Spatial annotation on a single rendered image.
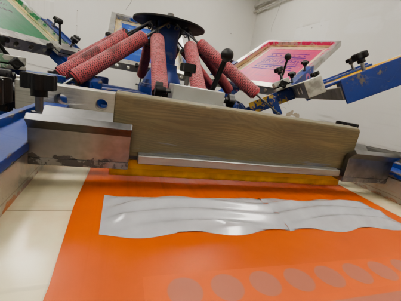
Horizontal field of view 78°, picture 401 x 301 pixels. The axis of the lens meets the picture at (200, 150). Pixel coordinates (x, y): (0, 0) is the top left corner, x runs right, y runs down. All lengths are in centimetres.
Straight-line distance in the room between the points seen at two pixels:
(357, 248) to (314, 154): 15
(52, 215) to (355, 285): 25
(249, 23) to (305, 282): 490
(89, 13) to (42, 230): 435
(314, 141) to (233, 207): 17
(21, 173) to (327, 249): 29
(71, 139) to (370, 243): 32
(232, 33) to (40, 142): 466
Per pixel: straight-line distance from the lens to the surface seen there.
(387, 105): 270
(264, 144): 35
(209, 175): 34
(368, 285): 25
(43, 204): 27
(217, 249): 22
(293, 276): 22
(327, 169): 41
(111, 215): 24
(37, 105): 41
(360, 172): 46
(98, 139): 28
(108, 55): 92
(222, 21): 482
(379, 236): 35
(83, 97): 51
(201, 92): 59
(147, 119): 29
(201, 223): 24
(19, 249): 22
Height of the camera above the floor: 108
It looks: 14 degrees down
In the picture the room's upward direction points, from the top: 10 degrees clockwise
